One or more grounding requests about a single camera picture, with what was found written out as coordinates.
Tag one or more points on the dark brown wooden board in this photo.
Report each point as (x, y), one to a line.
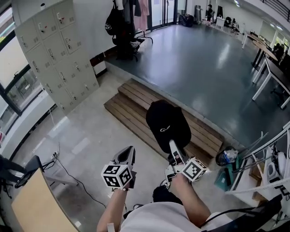
(97, 59)

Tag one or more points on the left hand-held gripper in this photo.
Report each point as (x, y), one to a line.
(116, 176)

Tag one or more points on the black bags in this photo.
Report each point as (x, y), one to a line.
(186, 20)

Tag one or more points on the grey metal locker cabinet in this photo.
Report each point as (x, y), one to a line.
(59, 56)

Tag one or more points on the black table white legs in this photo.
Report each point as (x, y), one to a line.
(276, 70)

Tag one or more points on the black trash bin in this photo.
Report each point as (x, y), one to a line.
(226, 156)

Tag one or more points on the long wooden table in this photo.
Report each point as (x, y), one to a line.
(262, 46)

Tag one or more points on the white power strip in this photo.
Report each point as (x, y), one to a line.
(55, 154)

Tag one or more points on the small white table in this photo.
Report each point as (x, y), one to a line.
(219, 21)

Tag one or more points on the person's white shirt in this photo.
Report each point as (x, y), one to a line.
(163, 219)

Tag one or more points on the clear water bottle red label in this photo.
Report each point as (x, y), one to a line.
(1, 138)

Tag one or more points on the green box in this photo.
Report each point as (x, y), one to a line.
(223, 180)

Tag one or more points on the white garment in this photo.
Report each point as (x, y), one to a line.
(119, 4)

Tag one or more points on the pink garment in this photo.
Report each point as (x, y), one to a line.
(143, 15)

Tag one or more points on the light wooden table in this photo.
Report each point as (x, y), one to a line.
(38, 208)

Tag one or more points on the black window frame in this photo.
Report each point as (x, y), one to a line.
(6, 90)

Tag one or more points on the black chair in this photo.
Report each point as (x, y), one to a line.
(31, 167)

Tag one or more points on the brown wooden steps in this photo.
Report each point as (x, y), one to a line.
(136, 106)

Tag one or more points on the clothes rack with garments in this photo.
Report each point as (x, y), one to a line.
(151, 40)

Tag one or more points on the person's right forearm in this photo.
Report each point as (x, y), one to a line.
(192, 199)

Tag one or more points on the person's black trousers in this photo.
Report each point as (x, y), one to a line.
(165, 196)

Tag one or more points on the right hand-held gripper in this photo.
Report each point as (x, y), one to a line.
(193, 170)

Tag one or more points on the white box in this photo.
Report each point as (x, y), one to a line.
(99, 69)

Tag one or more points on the white metal rack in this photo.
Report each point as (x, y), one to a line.
(260, 188)

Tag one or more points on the black cap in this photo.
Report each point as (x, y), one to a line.
(165, 122)

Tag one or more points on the black framed glass doors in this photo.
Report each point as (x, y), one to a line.
(167, 11)

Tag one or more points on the black backpack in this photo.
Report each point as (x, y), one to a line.
(124, 47)

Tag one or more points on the person's left forearm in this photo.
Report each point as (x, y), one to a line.
(113, 210)

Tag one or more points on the dark grey garment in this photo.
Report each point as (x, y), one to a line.
(131, 13)

